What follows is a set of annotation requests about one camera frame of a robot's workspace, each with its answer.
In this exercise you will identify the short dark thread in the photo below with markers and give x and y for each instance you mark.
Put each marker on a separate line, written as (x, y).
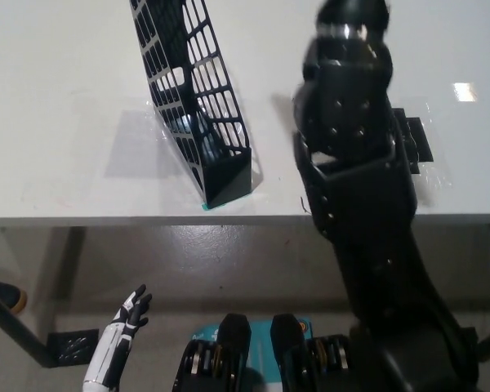
(303, 206)

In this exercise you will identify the right robot hand black silver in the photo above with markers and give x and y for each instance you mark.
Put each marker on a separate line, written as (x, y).
(355, 12)

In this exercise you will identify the black mesh file shelf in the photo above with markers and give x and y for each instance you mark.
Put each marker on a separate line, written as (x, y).
(228, 179)

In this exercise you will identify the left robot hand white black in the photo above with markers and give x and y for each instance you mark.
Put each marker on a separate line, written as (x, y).
(114, 339)

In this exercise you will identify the black mesh table foot plate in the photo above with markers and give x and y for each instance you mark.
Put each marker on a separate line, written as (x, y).
(73, 345)

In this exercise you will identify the black table leg bar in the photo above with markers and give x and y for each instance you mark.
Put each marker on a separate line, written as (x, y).
(20, 328)

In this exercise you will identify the teal tape piece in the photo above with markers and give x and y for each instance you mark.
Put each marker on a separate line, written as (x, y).
(207, 206)

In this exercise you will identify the dark shoe with tan sole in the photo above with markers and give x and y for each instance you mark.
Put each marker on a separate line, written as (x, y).
(4, 296)

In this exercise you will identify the black ribbed robot body block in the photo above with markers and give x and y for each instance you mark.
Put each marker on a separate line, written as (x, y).
(310, 359)
(212, 359)

